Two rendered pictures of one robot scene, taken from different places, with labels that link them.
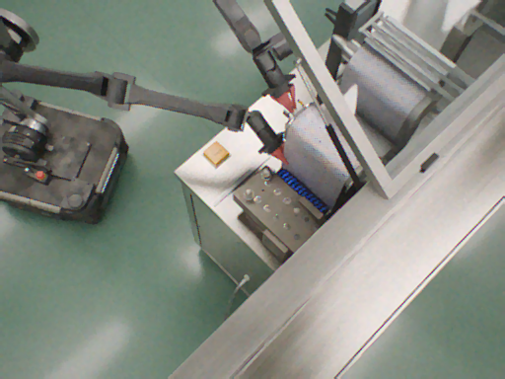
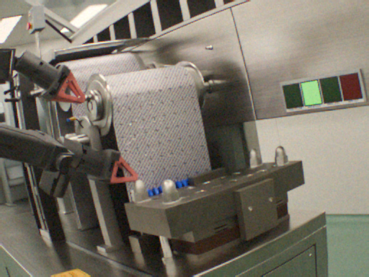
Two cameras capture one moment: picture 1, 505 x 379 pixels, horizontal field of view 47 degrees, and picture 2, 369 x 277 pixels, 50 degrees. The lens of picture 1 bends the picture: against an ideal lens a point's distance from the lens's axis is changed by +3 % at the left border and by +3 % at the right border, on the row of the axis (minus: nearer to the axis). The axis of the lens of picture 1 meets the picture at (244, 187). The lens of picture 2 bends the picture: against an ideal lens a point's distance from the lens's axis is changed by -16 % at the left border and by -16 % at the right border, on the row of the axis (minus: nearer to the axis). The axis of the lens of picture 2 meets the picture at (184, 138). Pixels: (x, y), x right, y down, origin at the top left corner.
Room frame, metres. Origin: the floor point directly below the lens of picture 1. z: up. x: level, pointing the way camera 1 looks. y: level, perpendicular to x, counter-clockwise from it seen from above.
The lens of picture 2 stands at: (0.50, 0.83, 1.19)
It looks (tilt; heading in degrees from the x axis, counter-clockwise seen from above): 3 degrees down; 280
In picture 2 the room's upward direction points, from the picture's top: 11 degrees counter-clockwise
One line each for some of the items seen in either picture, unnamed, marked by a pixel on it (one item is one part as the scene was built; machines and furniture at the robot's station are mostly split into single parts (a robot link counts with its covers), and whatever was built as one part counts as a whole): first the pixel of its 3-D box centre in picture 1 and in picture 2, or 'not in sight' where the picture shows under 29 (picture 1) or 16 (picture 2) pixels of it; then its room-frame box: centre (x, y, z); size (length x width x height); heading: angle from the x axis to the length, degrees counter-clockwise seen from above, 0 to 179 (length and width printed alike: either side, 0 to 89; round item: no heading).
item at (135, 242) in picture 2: not in sight; (184, 229); (0.74, -0.22, 0.92); 0.28 x 0.04 x 0.04; 46
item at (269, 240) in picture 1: (274, 246); (258, 209); (0.55, -0.11, 0.96); 0.10 x 0.03 x 0.11; 46
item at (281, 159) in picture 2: not in sight; (280, 155); (0.48, -0.24, 1.05); 0.04 x 0.04 x 0.04
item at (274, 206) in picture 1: (291, 221); (223, 195); (0.63, -0.16, 1.00); 0.40 x 0.16 x 0.06; 46
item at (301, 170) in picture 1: (309, 178); (166, 156); (0.74, -0.21, 1.10); 0.23 x 0.01 x 0.18; 46
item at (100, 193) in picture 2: not in sight; (95, 190); (0.92, -0.17, 1.05); 0.06 x 0.05 x 0.31; 46
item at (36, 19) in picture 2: not in sight; (34, 19); (1.24, -0.58, 1.66); 0.07 x 0.07 x 0.10; 47
